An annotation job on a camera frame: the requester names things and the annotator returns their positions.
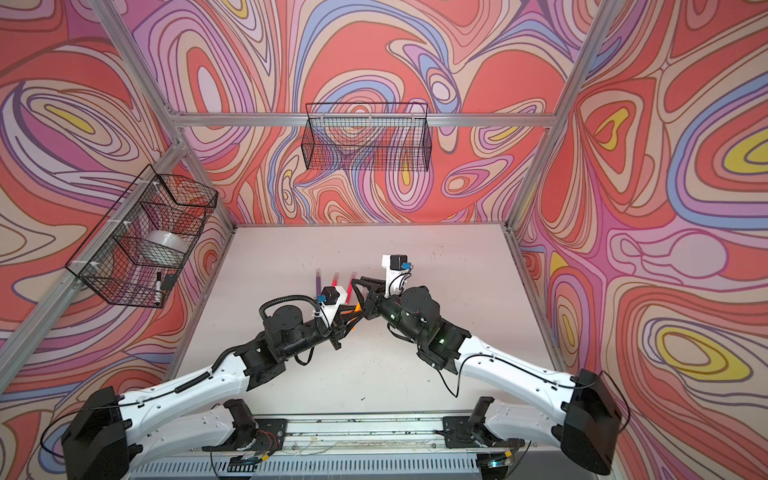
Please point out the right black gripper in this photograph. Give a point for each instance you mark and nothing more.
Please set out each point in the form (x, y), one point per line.
(375, 296)

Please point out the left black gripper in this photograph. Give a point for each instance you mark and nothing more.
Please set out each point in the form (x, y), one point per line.
(335, 330)

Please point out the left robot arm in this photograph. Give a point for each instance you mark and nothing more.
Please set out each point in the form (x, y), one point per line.
(112, 434)

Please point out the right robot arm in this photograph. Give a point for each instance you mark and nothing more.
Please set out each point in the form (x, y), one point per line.
(581, 414)

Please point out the black marker in basket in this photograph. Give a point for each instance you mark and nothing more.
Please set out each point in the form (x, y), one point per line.
(158, 299)

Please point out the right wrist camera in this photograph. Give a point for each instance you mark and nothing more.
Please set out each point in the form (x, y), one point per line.
(398, 270)

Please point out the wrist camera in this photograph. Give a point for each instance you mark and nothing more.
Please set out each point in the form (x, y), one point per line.
(398, 270)
(331, 300)

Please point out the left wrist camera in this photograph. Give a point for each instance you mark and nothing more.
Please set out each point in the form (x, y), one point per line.
(331, 300)

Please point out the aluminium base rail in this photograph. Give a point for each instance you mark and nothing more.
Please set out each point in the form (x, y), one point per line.
(372, 435)

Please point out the left black wire basket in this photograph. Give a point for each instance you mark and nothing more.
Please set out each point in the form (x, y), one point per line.
(112, 266)

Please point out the black wire basket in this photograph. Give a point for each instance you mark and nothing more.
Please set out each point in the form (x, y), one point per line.
(374, 136)
(112, 266)

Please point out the back black wire basket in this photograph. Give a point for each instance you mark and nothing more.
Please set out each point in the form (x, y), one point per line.
(374, 136)

